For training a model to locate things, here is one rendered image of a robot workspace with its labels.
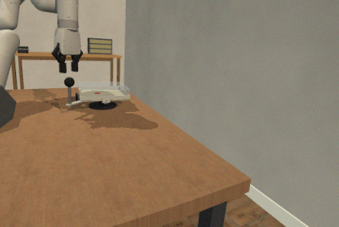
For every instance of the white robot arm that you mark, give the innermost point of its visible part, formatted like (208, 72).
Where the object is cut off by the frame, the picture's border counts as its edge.
(10, 41)

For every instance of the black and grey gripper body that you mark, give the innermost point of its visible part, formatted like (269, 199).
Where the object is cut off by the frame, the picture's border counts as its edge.
(70, 42)

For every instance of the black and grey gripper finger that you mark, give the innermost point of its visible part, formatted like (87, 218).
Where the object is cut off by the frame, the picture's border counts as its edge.
(62, 64)
(74, 63)

